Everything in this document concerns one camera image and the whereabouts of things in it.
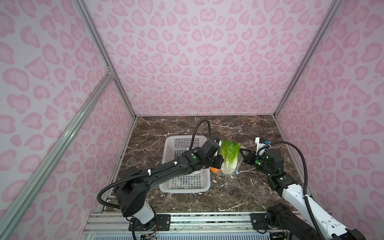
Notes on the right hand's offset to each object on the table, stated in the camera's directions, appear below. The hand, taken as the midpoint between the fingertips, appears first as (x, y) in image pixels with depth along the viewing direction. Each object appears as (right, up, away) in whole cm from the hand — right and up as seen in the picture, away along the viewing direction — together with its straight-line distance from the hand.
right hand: (240, 149), depth 77 cm
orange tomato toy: (-12, -12, +4) cm, 18 cm away
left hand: (-8, -5, +1) cm, 9 cm away
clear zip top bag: (0, -6, -1) cm, 6 cm away
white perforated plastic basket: (-22, -20, +9) cm, 31 cm away
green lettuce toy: (-6, -1, -4) cm, 7 cm away
